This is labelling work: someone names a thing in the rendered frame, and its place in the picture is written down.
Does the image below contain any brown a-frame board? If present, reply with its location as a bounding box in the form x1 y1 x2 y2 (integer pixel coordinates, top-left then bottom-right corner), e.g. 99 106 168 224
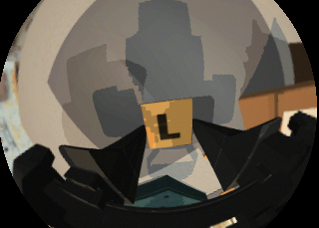
238 41 318 129

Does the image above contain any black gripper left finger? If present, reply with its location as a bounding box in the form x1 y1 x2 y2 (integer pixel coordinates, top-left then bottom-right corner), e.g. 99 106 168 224
59 124 148 205

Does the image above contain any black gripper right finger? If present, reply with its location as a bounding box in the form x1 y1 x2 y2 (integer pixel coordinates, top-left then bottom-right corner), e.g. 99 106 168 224
192 116 283 192

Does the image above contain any white paper ticket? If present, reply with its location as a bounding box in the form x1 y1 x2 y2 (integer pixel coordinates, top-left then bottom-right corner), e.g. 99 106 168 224
282 108 318 136

